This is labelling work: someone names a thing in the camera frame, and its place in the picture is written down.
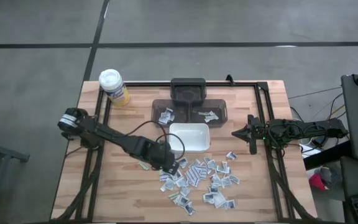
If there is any yellow Lysol wipes canister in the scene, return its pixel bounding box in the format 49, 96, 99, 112
98, 68, 131, 108

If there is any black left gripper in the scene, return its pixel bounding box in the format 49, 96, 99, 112
132, 138, 180, 175

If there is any black desk crossbar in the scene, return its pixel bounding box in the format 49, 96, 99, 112
303, 140, 352, 171

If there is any white paper sheet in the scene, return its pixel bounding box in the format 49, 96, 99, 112
300, 144, 322, 159

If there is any white plastic bin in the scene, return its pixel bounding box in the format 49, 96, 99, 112
168, 123, 211, 154

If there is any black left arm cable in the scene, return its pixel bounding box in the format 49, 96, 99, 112
125, 120, 186, 162

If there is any red and grey cloth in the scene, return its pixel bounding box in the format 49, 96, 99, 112
306, 166, 334, 192

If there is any grey metal stand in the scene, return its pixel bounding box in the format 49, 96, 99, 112
0, 123, 30, 224

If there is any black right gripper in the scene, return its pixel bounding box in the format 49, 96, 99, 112
231, 114, 272, 156

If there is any grey translucent plastic bin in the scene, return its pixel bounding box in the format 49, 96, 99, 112
151, 98, 191, 128
188, 98, 229, 128
170, 77, 207, 106

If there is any floor cable bundle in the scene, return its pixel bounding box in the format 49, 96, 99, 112
289, 91, 352, 150

